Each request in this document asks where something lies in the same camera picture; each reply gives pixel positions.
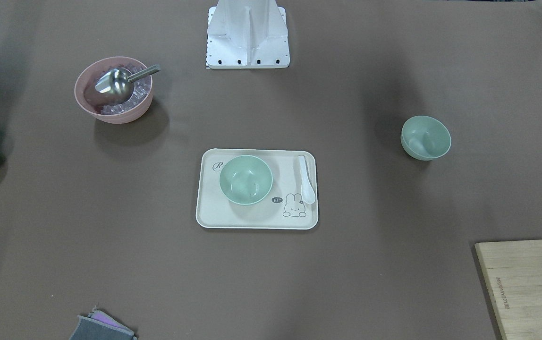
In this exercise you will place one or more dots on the green bowl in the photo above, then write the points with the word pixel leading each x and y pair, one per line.
pixel 246 180
pixel 425 138

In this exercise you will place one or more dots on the green bowl on tray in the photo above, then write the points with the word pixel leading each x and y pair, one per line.
pixel 246 180

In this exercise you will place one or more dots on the cream rabbit tray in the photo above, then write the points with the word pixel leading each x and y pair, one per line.
pixel 284 206

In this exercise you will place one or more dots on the white ceramic spoon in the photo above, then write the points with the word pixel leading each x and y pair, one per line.
pixel 307 191

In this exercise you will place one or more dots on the pink bowl with ice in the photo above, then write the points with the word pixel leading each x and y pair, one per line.
pixel 137 105

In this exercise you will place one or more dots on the steel ice scoop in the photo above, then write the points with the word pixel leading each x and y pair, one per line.
pixel 119 83

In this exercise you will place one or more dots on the grey folded cloth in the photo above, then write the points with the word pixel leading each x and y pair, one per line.
pixel 98 325

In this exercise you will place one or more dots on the wooden cutting board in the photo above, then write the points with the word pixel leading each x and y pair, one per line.
pixel 512 271

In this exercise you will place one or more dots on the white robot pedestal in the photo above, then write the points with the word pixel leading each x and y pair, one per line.
pixel 247 34

